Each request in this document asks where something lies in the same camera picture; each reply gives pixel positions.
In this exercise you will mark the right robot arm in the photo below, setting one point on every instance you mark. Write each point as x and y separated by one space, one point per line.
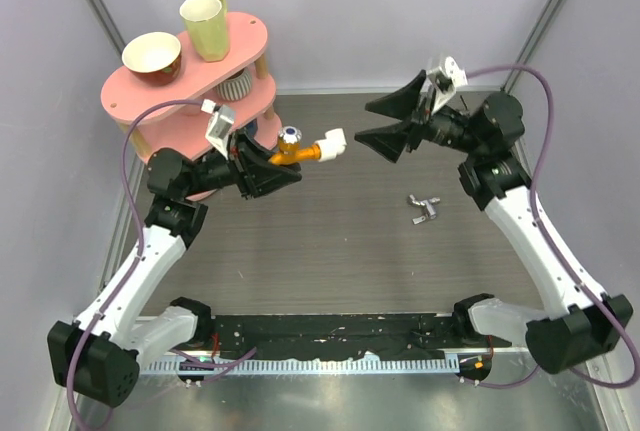
579 320

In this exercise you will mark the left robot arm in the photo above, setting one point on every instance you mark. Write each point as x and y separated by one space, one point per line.
102 352

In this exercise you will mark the striped grey bowl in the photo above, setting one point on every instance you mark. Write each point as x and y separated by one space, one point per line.
236 87

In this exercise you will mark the orange faucet with chrome knob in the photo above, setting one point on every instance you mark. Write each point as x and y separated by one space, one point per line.
289 149

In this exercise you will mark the slotted cable duct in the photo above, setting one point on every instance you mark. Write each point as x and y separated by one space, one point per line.
369 364

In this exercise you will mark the pink cup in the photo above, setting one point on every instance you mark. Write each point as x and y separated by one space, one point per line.
192 109

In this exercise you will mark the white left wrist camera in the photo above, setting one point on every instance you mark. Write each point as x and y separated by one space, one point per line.
221 121

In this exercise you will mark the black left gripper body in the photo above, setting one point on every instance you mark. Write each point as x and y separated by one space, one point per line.
216 171

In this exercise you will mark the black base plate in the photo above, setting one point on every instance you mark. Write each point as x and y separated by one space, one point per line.
336 337

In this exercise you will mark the chrome faucet on table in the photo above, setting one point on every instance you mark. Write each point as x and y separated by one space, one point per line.
427 208

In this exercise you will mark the red bowl white inside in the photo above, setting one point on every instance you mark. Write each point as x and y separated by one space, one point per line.
154 58

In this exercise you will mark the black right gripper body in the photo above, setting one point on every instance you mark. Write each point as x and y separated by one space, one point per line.
445 127

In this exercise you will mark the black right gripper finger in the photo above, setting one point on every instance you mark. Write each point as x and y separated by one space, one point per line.
390 142
401 103

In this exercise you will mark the dark blue mug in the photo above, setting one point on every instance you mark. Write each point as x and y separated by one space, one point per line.
251 128

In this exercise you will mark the white PVC elbow fitting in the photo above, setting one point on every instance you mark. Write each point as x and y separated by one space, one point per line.
332 145

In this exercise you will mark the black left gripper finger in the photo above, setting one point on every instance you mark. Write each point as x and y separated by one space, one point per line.
248 153
264 179

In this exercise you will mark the yellow-green mug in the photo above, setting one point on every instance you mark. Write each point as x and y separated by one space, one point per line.
206 25

